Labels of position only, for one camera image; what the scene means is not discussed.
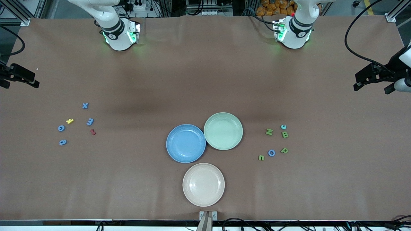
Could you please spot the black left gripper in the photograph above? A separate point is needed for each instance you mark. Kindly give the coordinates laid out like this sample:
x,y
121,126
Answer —
x,y
392,66

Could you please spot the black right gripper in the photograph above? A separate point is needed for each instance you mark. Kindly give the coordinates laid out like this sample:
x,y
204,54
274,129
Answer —
x,y
4,71

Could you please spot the blue foam letter G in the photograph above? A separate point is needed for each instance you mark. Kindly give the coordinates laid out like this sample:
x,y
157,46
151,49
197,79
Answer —
x,y
59,128

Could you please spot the blue foam letter a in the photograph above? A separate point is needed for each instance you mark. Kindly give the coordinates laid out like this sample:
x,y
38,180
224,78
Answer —
x,y
61,142

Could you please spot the blue foam letter E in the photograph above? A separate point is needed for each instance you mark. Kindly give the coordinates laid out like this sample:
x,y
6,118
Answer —
x,y
90,121

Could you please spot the green foam letter N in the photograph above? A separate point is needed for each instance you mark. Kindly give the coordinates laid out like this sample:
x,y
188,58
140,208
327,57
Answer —
x,y
269,132

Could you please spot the green foam letter p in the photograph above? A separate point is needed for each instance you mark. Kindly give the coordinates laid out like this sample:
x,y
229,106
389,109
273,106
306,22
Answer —
x,y
282,151

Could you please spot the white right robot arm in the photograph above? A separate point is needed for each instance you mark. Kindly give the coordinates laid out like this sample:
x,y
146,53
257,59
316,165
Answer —
x,y
115,41

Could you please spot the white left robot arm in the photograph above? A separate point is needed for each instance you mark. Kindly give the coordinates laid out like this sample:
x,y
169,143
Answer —
x,y
293,40

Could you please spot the pile of orange fruits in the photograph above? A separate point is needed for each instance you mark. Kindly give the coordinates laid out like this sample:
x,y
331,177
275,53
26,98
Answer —
x,y
276,8

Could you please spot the blue foam letter O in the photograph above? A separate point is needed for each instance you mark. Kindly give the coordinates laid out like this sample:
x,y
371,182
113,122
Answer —
x,y
268,153

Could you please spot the white power strip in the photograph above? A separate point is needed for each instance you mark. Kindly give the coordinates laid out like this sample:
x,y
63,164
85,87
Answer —
x,y
138,5
212,12

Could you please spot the green plate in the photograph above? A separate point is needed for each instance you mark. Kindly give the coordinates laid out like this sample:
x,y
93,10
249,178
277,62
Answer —
x,y
223,141

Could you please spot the brown paper table cover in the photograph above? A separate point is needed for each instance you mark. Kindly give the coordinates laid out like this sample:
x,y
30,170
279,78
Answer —
x,y
192,80

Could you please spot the blue plate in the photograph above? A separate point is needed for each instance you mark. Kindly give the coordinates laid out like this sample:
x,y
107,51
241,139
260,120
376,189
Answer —
x,y
179,150

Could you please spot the beige plate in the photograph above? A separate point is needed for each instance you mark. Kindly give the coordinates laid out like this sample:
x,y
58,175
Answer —
x,y
203,184

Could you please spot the aluminium frame profile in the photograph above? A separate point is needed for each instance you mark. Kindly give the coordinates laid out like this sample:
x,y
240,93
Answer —
x,y
25,21
390,17

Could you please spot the black table edge rail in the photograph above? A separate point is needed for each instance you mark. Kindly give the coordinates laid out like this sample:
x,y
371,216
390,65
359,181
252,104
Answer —
x,y
64,222

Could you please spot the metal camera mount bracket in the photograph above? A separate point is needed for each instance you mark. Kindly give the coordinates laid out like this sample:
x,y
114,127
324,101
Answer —
x,y
208,215

